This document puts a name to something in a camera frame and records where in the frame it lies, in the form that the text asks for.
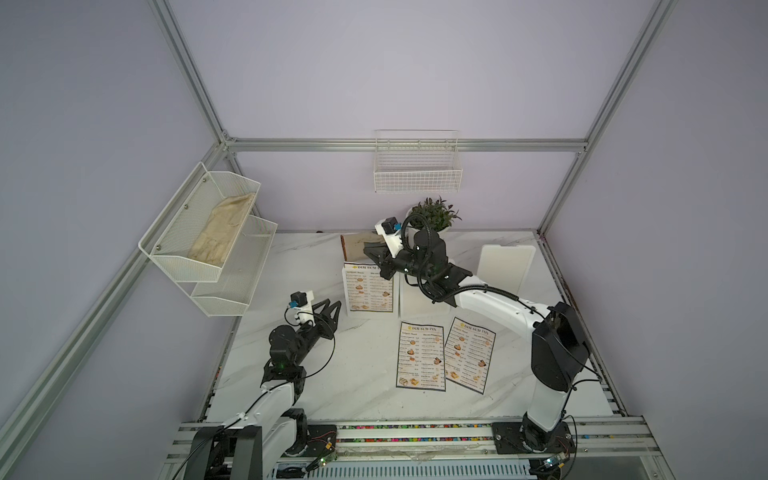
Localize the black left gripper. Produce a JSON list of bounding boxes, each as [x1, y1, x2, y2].
[[293, 299, 340, 366]]

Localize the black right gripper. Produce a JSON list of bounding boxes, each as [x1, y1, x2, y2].
[[365, 243, 433, 282]]

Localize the dim sum menu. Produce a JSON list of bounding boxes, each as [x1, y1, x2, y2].
[[444, 317, 496, 394], [341, 261, 395, 314], [396, 322, 446, 392]]

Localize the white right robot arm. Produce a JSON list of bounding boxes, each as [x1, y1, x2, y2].
[[363, 217, 590, 453]]

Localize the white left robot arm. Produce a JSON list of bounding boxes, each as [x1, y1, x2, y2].
[[172, 292, 342, 479]]

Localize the beige oven mitt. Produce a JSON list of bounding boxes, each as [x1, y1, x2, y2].
[[340, 232, 384, 263]]

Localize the left white acrylic menu holder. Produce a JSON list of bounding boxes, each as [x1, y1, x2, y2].
[[339, 263, 400, 324]]

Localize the white acrylic menu holder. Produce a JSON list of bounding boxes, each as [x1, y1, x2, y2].
[[477, 245, 536, 294], [339, 263, 400, 324], [397, 273, 451, 320]]

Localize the middle white acrylic menu holder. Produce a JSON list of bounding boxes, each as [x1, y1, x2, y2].
[[397, 273, 451, 320]]

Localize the potted green plant white pot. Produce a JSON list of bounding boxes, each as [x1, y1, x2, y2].
[[406, 197, 461, 232]]

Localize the right white acrylic menu holder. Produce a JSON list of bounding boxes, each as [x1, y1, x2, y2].
[[477, 245, 536, 294]]

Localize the beige cloth in shelf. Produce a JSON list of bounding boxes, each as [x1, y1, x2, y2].
[[187, 193, 256, 267]]

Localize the white two-tier mesh shelf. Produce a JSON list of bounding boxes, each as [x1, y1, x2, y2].
[[138, 163, 277, 317]]

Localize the white wire wall basket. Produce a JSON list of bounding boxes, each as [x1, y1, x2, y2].
[[373, 129, 463, 194]]

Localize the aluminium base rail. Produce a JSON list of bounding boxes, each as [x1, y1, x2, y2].
[[157, 415, 676, 480]]

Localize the aluminium frame profiles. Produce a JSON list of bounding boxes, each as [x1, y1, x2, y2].
[[1, 1, 676, 476]]

